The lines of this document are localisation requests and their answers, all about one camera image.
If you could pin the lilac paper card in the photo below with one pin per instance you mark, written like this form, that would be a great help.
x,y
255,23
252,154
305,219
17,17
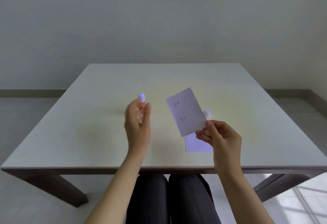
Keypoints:
x,y
186,111
196,145

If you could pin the person's black trousers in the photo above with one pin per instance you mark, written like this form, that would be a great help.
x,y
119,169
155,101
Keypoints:
x,y
150,200

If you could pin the dark wooden table leg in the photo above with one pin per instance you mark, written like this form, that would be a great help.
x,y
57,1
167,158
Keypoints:
x,y
64,190
278,185

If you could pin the person's left hand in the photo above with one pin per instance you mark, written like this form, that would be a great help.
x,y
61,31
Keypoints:
x,y
138,134

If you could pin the white glue stick cap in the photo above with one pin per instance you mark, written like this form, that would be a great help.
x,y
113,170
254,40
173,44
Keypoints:
x,y
208,112

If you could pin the red and white glue stick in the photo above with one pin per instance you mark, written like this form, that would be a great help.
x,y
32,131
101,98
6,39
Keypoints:
x,y
141,97

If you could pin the person's right hand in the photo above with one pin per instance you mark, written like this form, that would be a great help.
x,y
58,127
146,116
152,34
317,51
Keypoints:
x,y
226,144

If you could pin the person's right forearm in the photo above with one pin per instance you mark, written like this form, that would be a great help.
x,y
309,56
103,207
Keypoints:
x,y
242,198

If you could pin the person's left forearm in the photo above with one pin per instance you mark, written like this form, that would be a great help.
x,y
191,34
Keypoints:
x,y
117,193

